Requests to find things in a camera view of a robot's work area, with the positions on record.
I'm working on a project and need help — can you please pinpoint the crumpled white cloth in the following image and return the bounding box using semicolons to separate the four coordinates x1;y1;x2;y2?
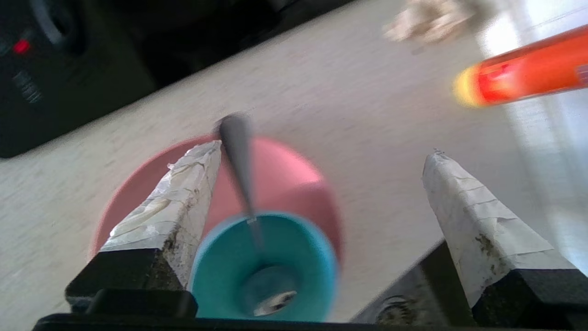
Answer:
382;0;483;46

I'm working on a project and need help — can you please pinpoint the metal spoon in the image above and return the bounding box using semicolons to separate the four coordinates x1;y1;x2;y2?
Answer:
216;113;299;318

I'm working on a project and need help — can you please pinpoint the orange dish soap bottle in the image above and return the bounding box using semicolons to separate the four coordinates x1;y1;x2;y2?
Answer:
452;25;588;108

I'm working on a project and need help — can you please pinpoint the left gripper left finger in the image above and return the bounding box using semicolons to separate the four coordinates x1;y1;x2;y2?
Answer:
64;139;224;318

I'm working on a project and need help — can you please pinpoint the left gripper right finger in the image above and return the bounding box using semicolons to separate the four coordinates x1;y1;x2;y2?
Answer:
422;148;588;329

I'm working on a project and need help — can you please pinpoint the pink plate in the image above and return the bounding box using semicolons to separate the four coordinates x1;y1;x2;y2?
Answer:
90;134;344;272

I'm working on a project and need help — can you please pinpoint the round sink drain strainer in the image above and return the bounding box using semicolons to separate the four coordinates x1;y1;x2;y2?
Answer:
374;297;418;325

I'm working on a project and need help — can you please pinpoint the black stovetop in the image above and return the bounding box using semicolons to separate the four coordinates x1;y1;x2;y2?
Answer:
0;0;359;159

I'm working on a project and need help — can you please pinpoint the teal bowl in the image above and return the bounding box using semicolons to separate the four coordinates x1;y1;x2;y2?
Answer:
188;211;339;322

